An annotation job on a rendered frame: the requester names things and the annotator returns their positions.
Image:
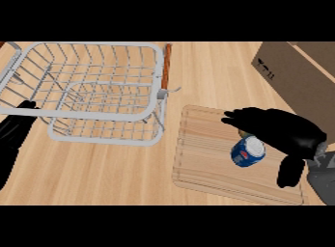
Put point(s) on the brown cardboard box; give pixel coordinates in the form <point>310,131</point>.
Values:
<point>304,87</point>

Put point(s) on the blue can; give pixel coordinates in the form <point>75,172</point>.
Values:
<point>248,153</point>

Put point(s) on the pale wooden cutting board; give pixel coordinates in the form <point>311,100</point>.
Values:
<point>208,154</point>

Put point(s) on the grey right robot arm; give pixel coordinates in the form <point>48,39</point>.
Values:
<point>329,180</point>

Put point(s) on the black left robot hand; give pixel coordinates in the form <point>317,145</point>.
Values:
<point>4,141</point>

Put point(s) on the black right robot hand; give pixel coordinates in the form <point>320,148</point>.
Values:
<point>280,131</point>

